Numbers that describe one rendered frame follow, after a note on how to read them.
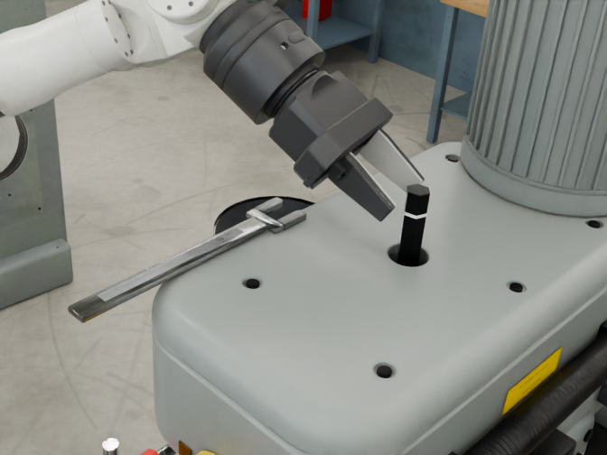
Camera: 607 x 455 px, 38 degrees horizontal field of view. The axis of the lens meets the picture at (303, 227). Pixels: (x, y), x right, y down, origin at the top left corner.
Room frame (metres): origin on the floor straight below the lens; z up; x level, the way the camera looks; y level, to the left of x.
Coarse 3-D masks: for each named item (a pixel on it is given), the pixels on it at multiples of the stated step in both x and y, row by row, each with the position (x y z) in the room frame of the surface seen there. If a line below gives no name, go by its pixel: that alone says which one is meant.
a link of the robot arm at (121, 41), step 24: (96, 0) 0.76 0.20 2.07; (120, 0) 0.79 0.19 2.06; (144, 0) 0.81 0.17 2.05; (96, 24) 0.74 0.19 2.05; (120, 24) 0.78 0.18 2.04; (144, 24) 0.79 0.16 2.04; (168, 24) 0.80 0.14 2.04; (96, 48) 0.73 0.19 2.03; (120, 48) 0.74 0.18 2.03; (144, 48) 0.77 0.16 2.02; (168, 48) 0.79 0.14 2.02; (192, 48) 0.79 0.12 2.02
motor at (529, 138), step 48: (528, 0) 0.78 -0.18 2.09; (576, 0) 0.76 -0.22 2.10; (528, 48) 0.78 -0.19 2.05; (576, 48) 0.76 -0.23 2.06; (480, 96) 0.83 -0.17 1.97; (528, 96) 0.77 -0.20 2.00; (576, 96) 0.75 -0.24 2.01; (480, 144) 0.81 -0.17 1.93; (528, 144) 0.77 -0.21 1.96; (576, 144) 0.75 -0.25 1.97; (528, 192) 0.76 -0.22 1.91; (576, 192) 0.75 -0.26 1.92
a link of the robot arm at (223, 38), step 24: (168, 0) 0.71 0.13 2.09; (192, 0) 0.71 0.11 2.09; (216, 0) 0.73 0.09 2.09; (240, 0) 0.75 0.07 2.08; (264, 0) 0.75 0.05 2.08; (288, 0) 0.77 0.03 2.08; (192, 24) 0.73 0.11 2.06; (216, 24) 0.73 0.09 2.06; (240, 24) 0.71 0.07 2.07; (264, 24) 0.72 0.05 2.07; (216, 48) 0.71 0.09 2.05; (240, 48) 0.70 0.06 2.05; (216, 72) 0.71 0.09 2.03
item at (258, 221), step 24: (264, 216) 0.69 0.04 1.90; (288, 216) 0.70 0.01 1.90; (216, 240) 0.64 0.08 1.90; (240, 240) 0.65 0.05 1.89; (168, 264) 0.60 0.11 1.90; (192, 264) 0.61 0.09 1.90; (120, 288) 0.57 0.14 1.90; (144, 288) 0.57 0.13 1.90; (72, 312) 0.53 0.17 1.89; (96, 312) 0.54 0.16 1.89
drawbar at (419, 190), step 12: (408, 192) 0.65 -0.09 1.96; (420, 192) 0.66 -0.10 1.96; (408, 204) 0.65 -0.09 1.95; (420, 204) 0.65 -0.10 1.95; (408, 228) 0.65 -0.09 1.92; (420, 228) 0.65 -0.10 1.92; (408, 240) 0.65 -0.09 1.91; (420, 240) 0.65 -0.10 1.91; (408, 252) 0.65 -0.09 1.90; (408, 264) 0.65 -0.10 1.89
